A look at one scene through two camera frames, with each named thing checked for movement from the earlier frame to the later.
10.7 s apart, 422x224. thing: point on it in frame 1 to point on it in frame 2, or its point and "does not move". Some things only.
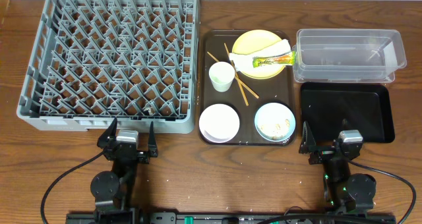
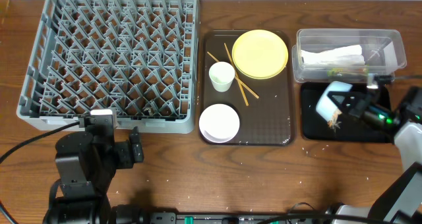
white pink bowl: (219, 123) does not move
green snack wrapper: (285, 58) to (338, 72)
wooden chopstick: (237, 78) does not move
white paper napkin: (244, 62) to (347, 55)
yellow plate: (252, 41) does not move
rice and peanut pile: (274, 124) to (333, 122)
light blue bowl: (274, 122) to (326, 107)
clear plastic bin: (349, 55) does not move
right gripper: (308, 145) to (355, 103)
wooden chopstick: (236, 74) does not move
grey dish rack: (132, 56) does not move
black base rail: (228, 218) does not move
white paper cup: (221, 74) does not move
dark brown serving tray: (221, 83) does not move
